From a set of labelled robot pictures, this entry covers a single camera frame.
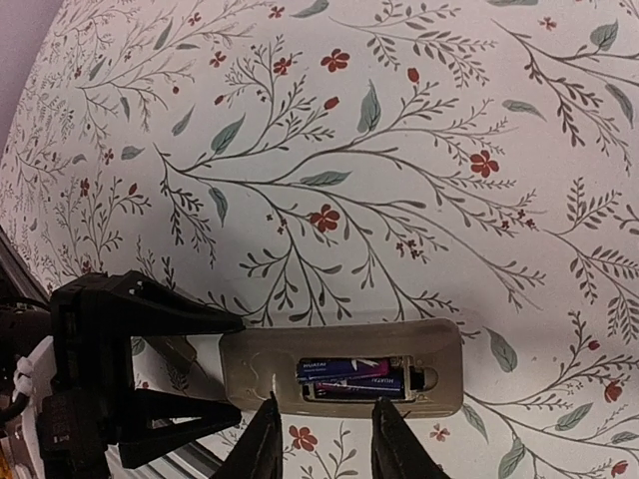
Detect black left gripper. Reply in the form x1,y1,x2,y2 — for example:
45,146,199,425
37,271,245,478

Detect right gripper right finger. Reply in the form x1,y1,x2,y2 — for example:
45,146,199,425
370,398,449,479

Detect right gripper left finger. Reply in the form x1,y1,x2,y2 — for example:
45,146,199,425
211,392,284,479

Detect remote battery cover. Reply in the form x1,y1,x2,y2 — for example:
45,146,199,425
144,336,197,374

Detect dark battery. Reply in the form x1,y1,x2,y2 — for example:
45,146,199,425
313,375,405,400
296,358,391,383

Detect white remote control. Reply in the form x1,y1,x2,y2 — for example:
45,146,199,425
219,318,463,418

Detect floral patterned table mat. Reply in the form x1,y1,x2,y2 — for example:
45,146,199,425
1,1,638,478

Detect front aluminium rail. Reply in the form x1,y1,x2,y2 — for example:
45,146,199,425
1,239,245,478

